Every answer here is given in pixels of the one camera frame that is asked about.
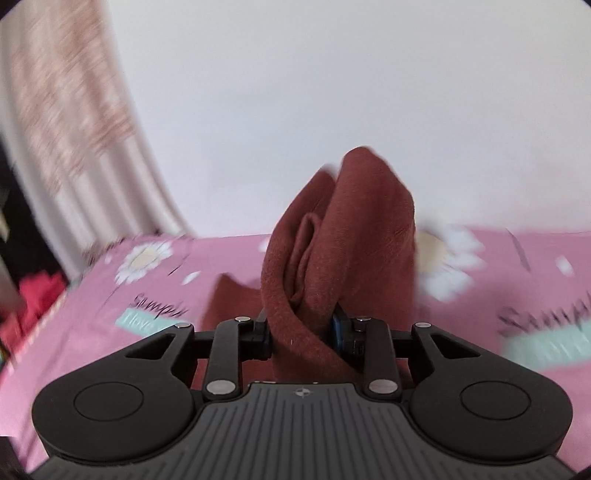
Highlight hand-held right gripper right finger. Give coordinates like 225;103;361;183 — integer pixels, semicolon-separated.
330;307;481;400

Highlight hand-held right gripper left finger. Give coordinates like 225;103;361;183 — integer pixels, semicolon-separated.
124;309;273;401

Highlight rust brown knit garment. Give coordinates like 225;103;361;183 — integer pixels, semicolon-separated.
191;145;420;385

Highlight dark hanging clothes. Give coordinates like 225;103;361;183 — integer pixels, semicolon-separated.
0;134;72;289

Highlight pink floral bed sheet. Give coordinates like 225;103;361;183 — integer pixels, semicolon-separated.
0;224;591;467

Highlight red cloth pile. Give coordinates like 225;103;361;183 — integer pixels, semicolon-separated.
0;271;71;354

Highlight beige satin curtain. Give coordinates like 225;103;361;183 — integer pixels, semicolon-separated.
0;0;197;283

